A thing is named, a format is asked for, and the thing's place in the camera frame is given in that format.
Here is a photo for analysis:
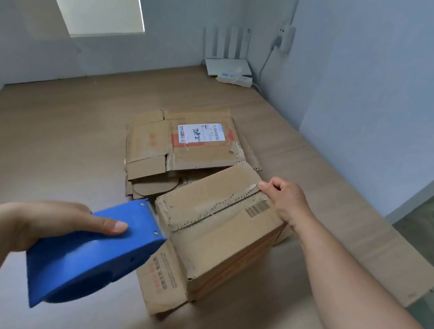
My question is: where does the blue tape dispenser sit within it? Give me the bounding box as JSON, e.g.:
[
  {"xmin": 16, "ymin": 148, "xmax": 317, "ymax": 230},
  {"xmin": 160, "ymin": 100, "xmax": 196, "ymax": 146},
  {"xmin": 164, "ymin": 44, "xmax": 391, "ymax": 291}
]
[{"xmin": 17, "ymin": 182, "xmax": 174, "ymax": 328}]

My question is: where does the stack of cardboard boxes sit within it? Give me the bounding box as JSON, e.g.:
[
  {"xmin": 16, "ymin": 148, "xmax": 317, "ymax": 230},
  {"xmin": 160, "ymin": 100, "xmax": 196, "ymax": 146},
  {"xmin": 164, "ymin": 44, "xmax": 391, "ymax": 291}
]
[{"xmin": 119, "ymin": 102, "xmax": 271, "ymax": 219}]

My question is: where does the white router with antennas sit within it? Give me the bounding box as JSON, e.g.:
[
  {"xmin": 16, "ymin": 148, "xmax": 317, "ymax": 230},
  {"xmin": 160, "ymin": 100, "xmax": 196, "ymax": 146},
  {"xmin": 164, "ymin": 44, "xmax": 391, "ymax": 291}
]
[{"xmin": 196, "ymin": 21, "xmax": 259, "ymax": 83}]

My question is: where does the person's right forearm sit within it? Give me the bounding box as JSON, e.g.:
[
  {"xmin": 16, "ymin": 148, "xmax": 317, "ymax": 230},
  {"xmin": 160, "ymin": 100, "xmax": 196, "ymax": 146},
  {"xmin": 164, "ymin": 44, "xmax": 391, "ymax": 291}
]
[{"xmin": 280, "ymin": 213, "xmax": 434, "ymax": 329}]

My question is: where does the red-printed cardboard box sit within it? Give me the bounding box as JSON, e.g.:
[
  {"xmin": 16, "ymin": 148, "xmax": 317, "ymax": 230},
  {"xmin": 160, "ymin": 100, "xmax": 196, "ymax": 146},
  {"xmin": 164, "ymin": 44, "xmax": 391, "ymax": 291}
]
[{"xmin": 129, "ymin": 148, "xmax": 297, "ymax": 329}]

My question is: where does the white power strip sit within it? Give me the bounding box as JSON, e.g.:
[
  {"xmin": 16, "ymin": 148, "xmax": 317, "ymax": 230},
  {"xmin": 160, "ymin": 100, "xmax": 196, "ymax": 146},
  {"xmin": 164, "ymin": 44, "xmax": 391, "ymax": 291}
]
[{"xmin": 214, "ymin": 71, "xmax": 254, "ymax": 88}]

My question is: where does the grey power cable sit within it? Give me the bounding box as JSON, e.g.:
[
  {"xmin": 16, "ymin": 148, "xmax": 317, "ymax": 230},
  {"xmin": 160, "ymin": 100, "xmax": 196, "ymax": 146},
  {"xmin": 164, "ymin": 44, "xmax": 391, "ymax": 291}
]
[{"xmin": 250, "ymin": 33, "xmax": 284, "ymax": 95}]

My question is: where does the person's left hand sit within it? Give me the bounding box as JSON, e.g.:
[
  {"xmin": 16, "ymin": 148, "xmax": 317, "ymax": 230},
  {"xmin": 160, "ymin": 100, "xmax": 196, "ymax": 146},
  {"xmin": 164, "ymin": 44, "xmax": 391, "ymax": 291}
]
[{"xmin": 2, "ymin": 193, "xmax": 131, "ymax": 270}]

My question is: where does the person's right hand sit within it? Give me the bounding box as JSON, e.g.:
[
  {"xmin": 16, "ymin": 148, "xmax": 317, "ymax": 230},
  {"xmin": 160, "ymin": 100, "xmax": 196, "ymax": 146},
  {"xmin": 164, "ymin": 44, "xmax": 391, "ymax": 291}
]
[{"xmin": 252, "ymin": 174, "xmax": 317, "ymax": 233}]

